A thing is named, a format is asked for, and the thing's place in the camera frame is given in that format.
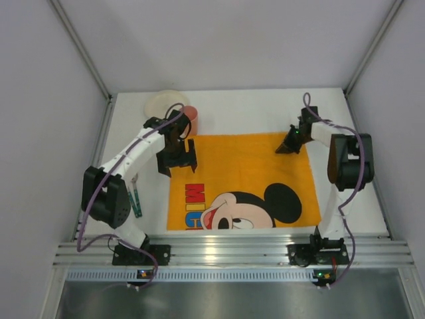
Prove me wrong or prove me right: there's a pink plastic cup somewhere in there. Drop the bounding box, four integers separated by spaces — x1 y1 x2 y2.
182 105 199 137

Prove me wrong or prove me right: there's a cream round plate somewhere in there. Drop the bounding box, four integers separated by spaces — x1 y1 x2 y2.
143 90 190 118

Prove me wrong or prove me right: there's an orange cartoon placemat cloth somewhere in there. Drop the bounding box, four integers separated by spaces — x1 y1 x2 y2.
167 132 321 231

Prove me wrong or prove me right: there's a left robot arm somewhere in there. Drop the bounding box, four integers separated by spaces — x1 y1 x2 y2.
77 110 197 252

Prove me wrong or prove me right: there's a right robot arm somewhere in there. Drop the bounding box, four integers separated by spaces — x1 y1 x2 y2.
276 106 375 240

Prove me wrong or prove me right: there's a steel spoon teal handle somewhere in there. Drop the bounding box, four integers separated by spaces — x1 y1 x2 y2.
131 174 143 218

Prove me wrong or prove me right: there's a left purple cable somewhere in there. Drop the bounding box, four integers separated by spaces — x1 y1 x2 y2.
76 102 187 290

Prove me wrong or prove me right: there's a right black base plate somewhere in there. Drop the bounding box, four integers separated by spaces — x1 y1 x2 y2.
288 244 349 267

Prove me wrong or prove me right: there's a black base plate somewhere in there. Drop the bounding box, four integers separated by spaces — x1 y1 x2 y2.
288 244 349 267
112 245 171 266

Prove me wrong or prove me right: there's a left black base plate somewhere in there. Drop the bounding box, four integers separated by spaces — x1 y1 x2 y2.
112 245 171 266

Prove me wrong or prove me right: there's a right aluminium frame post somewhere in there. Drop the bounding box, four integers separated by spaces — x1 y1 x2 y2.
343 0 405 98

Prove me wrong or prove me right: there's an aluminium frame post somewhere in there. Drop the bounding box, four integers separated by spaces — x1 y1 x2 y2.
47 0 112 101
343 0 405 98

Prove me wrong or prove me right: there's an aluminium mounting rail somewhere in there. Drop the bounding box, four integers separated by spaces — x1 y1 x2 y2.
53 234 414 268

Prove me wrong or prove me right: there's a white slotted cable duct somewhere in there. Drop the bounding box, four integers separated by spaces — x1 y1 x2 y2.
66 269 336 282

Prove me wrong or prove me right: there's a left aluminium frame post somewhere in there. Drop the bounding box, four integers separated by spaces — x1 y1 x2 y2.
47 0 112 101

